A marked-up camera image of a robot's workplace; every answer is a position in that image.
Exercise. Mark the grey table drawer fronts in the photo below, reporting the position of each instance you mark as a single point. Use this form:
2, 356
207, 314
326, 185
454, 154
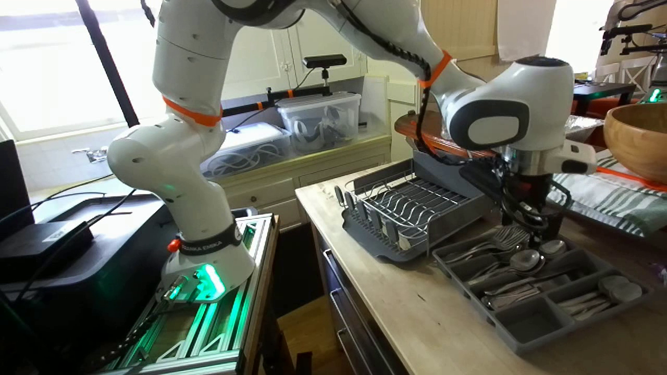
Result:
354, 319

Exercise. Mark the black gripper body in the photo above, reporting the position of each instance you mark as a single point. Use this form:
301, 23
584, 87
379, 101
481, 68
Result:
534, 197

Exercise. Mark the green striped kitchen towel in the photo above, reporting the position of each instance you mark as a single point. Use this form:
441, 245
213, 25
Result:
615, 200

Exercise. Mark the black diagonal pole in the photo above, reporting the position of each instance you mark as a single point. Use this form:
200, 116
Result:
104, 64

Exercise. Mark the white cabinet doors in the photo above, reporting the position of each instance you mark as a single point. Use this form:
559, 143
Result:
278, 64

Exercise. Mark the small black box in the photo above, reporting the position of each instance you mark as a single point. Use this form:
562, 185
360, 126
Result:
41, 246

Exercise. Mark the silver table knife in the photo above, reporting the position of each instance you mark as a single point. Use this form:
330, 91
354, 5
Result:
517, 296

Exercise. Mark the silver fork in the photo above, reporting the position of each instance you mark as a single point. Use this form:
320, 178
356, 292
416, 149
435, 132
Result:
481, 246

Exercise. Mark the black flat panel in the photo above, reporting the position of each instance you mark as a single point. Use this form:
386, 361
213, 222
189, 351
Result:
12, 188

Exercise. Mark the white hanging cloth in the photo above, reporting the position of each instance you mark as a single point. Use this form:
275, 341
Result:
523, 29

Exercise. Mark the small silver spoon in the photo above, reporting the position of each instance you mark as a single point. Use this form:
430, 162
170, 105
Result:
555, 246

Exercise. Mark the clear open storage bin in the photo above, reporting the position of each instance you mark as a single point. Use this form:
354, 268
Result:
320, 121

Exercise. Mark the black side table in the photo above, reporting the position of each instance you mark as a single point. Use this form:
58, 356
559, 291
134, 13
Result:
605, 89

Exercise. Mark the round silver spoon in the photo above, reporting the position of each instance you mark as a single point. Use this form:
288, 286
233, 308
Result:
617, 289

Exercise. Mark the cream bench with drawers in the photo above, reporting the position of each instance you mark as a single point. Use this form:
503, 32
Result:
293, 185

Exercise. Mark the bright window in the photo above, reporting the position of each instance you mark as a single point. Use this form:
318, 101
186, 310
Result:
41, 76

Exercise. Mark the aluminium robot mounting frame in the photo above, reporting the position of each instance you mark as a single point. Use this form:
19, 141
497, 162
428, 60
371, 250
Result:
208, 334

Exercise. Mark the grey cutlery tray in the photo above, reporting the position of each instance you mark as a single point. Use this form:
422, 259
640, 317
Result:
534, 326

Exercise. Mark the wooden bowl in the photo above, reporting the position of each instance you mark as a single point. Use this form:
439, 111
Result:
638, 143

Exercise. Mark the clear lidded storage bin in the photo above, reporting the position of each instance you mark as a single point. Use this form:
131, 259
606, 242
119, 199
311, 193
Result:
251, 149

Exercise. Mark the orange chair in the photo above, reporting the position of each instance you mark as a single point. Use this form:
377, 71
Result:
605, 108

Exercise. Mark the large black controller box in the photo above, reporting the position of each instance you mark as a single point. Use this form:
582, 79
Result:
104, 292

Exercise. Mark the aluminium foil baking tray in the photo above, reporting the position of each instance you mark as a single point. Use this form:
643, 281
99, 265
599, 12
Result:
585, 126

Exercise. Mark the black stereo camera on stand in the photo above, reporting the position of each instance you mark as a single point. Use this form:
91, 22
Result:
326, 62

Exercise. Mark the black tripod rig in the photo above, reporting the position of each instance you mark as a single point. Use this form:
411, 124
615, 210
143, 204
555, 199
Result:
632, 32

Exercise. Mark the white lattice chair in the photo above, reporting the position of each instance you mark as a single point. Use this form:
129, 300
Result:
636, 76

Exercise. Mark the black rail with orange clamps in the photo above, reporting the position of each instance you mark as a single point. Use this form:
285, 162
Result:
251, 105

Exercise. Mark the grey dish drying rack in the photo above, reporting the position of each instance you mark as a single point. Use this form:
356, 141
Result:
409, 215

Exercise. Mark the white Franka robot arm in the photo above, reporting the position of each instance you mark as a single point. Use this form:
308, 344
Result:
174, 160

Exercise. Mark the large silver spoon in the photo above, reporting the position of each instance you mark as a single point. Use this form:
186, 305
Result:
526, 262

